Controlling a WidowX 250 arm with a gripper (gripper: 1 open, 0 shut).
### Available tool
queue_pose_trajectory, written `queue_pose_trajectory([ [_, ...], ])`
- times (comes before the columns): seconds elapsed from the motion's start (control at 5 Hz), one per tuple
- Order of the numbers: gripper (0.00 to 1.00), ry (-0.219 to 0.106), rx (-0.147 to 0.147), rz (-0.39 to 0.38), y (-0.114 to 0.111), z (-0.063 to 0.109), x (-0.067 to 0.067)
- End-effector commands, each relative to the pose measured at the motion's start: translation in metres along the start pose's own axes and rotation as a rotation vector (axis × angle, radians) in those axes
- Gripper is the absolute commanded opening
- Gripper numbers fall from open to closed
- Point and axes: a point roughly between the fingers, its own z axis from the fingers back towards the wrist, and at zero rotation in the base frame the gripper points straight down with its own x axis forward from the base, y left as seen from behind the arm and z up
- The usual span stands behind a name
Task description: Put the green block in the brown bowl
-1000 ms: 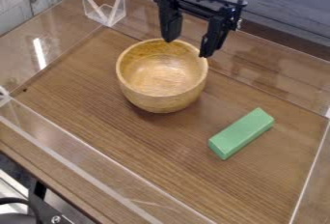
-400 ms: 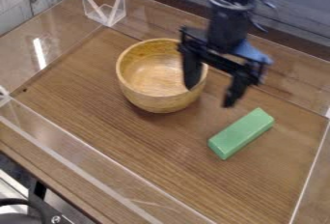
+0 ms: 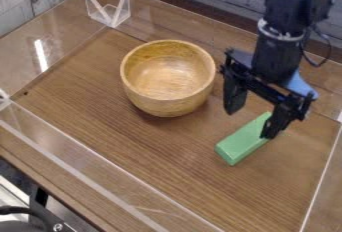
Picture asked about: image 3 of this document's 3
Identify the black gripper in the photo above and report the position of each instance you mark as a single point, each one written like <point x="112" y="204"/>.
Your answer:
<point x="268" y="72"/>

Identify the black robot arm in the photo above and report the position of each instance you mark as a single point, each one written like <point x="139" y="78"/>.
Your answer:
<point x="296" y="15"/>

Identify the green rectangular block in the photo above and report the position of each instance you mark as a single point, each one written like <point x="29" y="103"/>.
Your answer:
<point x="238" y="145"/>

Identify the brown wooden bowl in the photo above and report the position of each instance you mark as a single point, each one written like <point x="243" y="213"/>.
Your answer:
<point x="167" y="76"/>

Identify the clear acrylic front wall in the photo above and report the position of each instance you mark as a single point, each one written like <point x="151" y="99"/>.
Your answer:
<point x="115" y="200"/>

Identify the black metal table bracket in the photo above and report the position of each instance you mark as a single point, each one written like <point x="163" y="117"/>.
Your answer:
<point x="53" y="224"/>

